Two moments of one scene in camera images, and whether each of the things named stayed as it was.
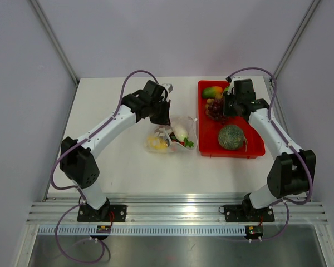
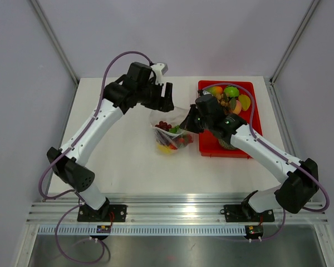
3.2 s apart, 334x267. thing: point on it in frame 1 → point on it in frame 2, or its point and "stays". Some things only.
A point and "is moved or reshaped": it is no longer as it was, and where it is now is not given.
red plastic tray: (209, 130) stays
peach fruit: (212, 92) stays
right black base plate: (246, 213) stays
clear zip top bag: (179, 137) is moved or reshaped
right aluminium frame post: (296, 37) stays
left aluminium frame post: (53, 35) stays
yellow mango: (157, 143) → (165, 149)
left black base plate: (106, 213) stays
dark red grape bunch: (215, 109) is moved or reshaped
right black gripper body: (230, 102) → (207, 123)
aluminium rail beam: (175, 210) stays
